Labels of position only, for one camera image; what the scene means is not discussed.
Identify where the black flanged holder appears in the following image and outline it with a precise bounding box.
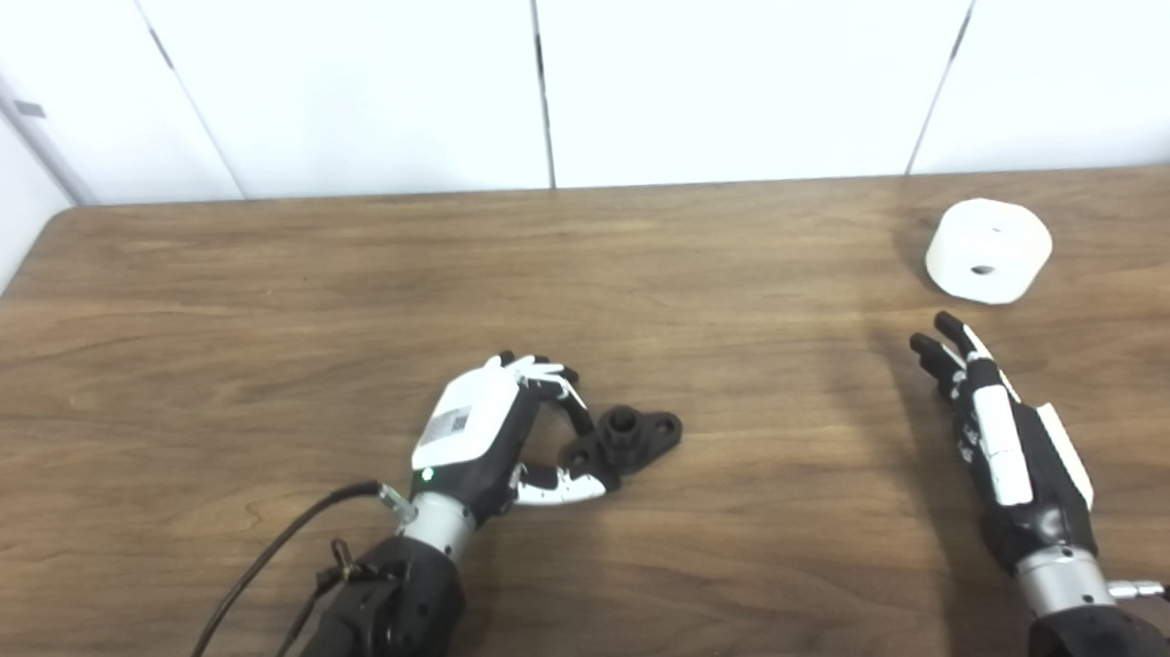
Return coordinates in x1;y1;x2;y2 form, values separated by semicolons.
555;402;686;491

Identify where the round white piece with hole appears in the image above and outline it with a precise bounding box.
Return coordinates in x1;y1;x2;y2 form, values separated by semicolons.
922;194;1056;309

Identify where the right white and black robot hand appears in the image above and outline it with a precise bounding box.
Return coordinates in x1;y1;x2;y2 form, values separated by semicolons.
908;303;1099;582

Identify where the thick black left wrist cable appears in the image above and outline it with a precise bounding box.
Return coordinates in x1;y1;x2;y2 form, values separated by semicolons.
151;478;425;657

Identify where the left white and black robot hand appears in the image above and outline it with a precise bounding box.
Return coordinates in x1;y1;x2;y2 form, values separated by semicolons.
404;346;611;529

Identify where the thin black left arm wire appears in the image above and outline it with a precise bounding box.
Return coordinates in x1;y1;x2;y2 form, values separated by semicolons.
244;538;383;657

